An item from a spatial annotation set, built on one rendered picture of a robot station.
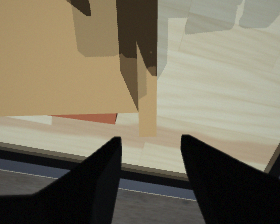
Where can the orange-brown rectangular block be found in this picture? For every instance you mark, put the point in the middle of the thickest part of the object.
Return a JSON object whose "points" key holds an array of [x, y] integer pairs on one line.
{"points": [[102, 118]]}

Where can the tan wooden tray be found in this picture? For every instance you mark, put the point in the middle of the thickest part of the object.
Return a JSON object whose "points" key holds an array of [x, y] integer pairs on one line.
{"points": [[66, 57]]}

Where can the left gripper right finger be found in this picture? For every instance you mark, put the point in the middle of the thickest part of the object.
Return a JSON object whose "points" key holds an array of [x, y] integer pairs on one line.
{"points": [[227, 190]]}

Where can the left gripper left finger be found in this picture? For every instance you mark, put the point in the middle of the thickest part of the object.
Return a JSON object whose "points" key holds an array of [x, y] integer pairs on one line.
{"points": [[85, 195]]}

